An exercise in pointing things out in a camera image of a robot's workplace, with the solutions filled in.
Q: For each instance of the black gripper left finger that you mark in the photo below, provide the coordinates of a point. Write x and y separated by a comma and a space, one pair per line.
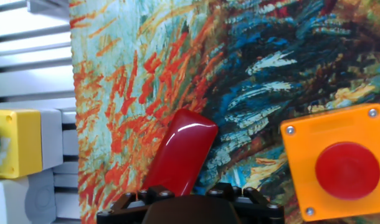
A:
124, 213

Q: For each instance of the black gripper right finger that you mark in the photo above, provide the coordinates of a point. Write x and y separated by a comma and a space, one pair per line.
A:
258, 214

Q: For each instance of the red telephone handset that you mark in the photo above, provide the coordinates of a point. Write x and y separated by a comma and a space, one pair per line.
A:
180, 152

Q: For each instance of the orange box red mushroom button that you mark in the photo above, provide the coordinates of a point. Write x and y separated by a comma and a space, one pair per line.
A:
305, 155

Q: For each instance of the sunflower painting tablecloth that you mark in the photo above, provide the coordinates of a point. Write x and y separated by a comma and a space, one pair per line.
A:
240, 46

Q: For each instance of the yellow grey switch box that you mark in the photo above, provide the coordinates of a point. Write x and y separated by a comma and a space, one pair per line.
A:
21, 143

